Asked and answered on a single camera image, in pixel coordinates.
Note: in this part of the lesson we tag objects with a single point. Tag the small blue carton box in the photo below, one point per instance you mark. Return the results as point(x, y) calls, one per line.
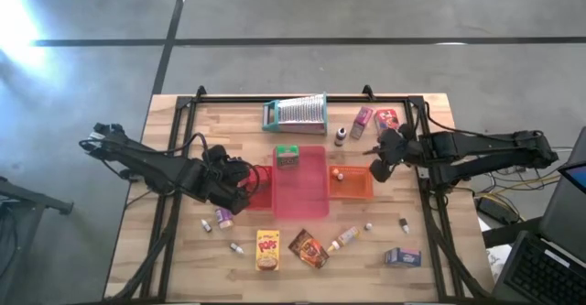
point(403, 257)

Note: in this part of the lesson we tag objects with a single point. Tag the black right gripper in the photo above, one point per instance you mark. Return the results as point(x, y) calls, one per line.
point(398, 144)

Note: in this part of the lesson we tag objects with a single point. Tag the green Apple Jacks box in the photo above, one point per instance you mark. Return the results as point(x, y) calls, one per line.
point(287, 156)

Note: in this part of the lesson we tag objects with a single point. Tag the grey laptop with screen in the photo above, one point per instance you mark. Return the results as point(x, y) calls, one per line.
point(563, 213)

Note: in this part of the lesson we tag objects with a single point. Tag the orange plastic basket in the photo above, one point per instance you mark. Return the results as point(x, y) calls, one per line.
point(354, 188)

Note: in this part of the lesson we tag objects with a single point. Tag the small dark brown bottle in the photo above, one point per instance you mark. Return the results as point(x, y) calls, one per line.
point(340, 138)

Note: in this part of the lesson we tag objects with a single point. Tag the red plastic basket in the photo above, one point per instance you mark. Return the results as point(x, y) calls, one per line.
point(263, 202)

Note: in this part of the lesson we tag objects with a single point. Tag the brown taco seasoning packet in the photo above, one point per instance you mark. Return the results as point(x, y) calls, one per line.
point(309, 249)

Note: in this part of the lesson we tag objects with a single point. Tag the teal metal box grater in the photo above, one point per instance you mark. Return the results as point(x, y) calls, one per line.
point(302, 112)

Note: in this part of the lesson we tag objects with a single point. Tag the tiny white round bottle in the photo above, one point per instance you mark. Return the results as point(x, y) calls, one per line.
point(368, 226)

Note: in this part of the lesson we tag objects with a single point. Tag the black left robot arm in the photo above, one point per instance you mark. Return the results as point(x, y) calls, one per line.
point(151, 167)

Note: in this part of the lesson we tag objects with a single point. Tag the red Froot Loops box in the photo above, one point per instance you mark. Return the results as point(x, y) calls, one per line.
point(384, 118)

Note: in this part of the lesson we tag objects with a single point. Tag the yellow mustard squeeze bottle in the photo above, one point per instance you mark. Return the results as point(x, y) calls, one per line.
point(344, 238)

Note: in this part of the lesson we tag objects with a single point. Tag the small white-capped dropper bottle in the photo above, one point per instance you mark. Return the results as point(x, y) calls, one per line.
point(206, 225)
point(236, 248)

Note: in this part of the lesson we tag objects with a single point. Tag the black laptop with keyboard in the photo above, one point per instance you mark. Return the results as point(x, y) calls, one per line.
point(540, 273)

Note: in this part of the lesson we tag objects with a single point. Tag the black power strip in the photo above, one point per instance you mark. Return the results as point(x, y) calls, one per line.
point(494, 210)

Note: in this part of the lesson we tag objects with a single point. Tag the black aluminium rig frame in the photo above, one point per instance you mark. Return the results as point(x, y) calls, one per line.
point(220, 98)

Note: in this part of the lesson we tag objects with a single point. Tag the yellow Corn Pops box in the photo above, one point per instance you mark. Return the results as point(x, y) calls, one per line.
point(267, 250)

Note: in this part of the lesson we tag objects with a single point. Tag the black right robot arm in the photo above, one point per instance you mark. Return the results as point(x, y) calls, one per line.
point(480, 151)

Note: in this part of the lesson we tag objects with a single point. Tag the grey side table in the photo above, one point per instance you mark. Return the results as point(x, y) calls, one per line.
point(18, 232)

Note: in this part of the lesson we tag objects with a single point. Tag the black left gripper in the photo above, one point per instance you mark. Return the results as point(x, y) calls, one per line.
point(226, 179)

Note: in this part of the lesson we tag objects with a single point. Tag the pink Raisin Bran box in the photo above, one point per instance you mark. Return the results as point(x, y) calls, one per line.
point(361, 122)

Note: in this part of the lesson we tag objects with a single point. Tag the purple-label spice jar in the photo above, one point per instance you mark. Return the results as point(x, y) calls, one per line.
point(224, 219)

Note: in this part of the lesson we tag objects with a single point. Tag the pink translucent plastic bin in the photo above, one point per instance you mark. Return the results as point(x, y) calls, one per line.
point(300, 190)

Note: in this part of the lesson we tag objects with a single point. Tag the tiny white-capped bottle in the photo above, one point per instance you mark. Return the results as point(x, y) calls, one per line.
point(338, 175)

